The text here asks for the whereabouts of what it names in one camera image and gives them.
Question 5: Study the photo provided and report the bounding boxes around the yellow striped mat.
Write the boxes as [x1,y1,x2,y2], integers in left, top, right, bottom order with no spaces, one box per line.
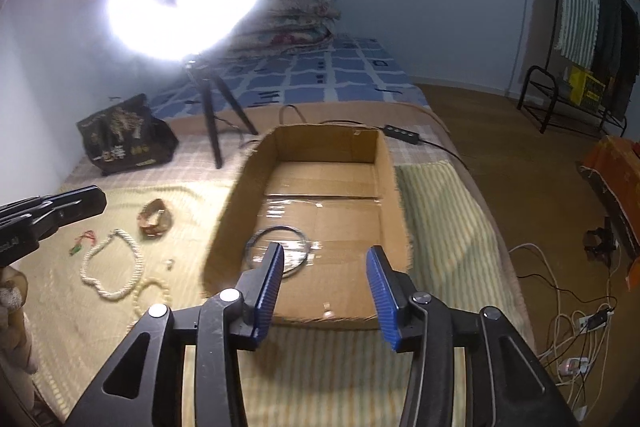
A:
[0,184,471,427]

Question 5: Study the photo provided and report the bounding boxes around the black metal clothes rack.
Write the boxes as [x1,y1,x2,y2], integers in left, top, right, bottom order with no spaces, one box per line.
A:
[517,0,628,138]

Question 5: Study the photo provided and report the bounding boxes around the thick white pearl necklace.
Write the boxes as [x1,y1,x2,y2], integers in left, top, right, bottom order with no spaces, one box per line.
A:
[80,228,143,303]

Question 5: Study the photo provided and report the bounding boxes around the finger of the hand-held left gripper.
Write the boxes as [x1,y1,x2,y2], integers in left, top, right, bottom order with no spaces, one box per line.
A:
[37,186,108,228]

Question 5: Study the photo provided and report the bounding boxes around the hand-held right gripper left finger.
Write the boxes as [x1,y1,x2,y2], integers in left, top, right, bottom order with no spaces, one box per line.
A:
[75,242,286,427]

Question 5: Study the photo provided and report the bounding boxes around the black tripod stand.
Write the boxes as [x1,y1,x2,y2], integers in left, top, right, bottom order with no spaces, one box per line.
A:
[182,54,258,170]

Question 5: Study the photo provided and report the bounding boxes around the dark hanging clothes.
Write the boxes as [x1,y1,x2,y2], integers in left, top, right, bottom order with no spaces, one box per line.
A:
[595,0,640,118]

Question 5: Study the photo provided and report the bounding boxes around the dark thin bangle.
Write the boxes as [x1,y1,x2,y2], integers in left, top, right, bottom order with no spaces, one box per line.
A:
[245,225,311,279]

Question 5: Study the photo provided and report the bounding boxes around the green pendant red string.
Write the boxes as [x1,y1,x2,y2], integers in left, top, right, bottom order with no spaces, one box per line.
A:
[69,229,98,258]

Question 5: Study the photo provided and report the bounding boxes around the yellow crate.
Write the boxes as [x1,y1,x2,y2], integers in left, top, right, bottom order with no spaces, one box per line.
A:
[567,67,608,110]

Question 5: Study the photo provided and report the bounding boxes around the cardboard box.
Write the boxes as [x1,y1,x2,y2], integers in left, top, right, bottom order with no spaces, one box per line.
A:
[200,124,413,333]

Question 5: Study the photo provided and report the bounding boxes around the white floor cables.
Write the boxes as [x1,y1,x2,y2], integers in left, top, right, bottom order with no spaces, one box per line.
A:
[510,242,640,408]

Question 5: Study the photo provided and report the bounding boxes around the cream bead necklace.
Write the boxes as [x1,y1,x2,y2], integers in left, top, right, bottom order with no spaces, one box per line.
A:
[131,277,176,323]

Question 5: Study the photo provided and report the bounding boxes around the orange cloth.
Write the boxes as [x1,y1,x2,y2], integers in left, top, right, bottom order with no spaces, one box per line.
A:
[580,134,640,208]

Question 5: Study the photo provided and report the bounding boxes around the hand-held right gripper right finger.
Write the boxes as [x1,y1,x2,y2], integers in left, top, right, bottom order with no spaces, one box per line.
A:
[365,245,583,427]

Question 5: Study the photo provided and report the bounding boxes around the black snack bag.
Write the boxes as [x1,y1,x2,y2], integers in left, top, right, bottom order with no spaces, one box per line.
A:
[76,94,180,178]

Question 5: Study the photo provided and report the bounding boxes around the black power cable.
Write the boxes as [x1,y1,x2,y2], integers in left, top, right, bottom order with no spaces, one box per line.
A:
[280,104,471,172]

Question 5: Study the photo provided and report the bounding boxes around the power strip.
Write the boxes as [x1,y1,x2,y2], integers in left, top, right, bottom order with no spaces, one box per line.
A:
[575,311,612,333]

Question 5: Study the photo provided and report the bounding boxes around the red strap watch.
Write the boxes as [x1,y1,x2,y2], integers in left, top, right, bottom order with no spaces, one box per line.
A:
[137,198,173,238]

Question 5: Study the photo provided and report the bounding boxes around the black object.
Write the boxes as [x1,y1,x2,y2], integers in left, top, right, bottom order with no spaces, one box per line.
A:
[585,217,621,263]

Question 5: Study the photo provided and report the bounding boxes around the blue patterned blanket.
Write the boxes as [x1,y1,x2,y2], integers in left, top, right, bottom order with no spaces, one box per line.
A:
[150,34,428,120]

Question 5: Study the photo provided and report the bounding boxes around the beige plaid bed sheet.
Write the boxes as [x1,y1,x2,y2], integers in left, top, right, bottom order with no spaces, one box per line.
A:
[60,99,451,192]

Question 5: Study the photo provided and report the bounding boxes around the white plug adapter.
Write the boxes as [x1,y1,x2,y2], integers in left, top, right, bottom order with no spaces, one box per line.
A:
[557,357,591,376]

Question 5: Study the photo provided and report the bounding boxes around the person's left hand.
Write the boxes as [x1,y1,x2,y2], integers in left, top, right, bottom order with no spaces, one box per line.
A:
[0,264,28,328]

